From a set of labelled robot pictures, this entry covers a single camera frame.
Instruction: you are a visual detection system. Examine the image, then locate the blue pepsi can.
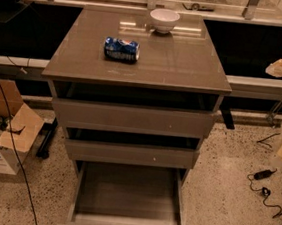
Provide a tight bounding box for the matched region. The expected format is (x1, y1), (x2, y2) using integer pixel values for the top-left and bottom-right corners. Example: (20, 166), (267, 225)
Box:
(103, 37), (140, 63)

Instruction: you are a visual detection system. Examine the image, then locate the grey top drawer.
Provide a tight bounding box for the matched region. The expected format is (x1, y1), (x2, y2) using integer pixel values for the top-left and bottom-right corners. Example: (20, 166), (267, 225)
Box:
(52, 98), (215, 139)

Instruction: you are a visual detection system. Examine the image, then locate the grey drawer cabinet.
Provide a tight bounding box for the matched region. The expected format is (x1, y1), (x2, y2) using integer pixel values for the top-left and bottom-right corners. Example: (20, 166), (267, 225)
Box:
(30, 0), (240, 191)

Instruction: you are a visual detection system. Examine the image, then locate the grey middle drawer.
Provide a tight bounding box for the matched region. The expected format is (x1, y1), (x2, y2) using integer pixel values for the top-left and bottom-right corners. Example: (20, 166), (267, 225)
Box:
(65, 139), (199, 170)

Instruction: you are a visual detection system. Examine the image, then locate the grey open bottom drawer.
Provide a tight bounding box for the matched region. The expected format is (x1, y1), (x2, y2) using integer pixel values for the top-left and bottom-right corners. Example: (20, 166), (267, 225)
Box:
(58, 162), (186, 225)

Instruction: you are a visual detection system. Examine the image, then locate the black table leg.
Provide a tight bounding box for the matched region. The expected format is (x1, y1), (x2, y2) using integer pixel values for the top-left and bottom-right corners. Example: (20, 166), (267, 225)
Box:
(36, 119), (58, 160)

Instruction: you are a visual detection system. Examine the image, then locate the white ceramic bowl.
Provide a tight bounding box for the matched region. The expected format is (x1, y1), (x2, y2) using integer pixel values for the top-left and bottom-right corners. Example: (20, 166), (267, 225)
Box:
(150, 8), (180, 34)

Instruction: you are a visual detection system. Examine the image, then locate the white toy car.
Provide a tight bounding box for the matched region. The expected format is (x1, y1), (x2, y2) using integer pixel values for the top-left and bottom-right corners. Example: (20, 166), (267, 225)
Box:
(181, 0), (221, 14)

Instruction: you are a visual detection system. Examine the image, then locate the open cardboard box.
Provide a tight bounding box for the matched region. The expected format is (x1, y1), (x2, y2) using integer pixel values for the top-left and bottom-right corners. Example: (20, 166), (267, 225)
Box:
(0, 80), (44, 175)

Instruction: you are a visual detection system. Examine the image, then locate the long black floor cable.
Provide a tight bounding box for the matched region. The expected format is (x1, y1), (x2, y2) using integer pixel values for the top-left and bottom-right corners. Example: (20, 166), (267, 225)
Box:
(0, 53), (58, 225)

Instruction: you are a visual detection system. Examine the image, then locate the black power adapter with cable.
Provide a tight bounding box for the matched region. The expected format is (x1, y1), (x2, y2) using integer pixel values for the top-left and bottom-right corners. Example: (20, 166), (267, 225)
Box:
(247, 169), (282, 219)

